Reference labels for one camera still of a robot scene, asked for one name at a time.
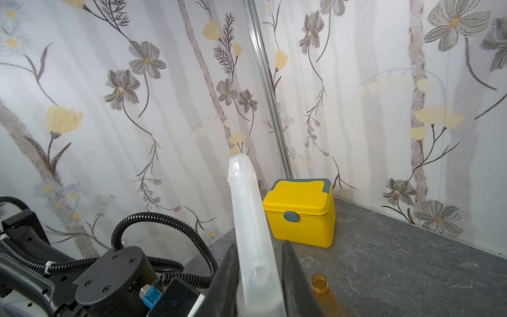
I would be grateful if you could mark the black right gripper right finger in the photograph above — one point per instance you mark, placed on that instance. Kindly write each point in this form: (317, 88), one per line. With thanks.
(298, 298)

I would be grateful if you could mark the clear spray nozzle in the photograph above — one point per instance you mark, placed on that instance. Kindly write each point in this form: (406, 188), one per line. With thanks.
(259, 290)

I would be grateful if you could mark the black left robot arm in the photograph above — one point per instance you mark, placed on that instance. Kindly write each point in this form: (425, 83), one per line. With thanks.
(122, 282)

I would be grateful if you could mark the yellow plastic storage box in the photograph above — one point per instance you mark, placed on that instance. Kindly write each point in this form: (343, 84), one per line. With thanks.
(302, 211)

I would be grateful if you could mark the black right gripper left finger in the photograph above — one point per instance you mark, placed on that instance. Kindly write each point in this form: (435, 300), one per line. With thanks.
(221, 299)

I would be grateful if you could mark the amber spray bottle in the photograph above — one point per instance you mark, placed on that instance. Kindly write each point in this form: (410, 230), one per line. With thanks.
(326, 298)

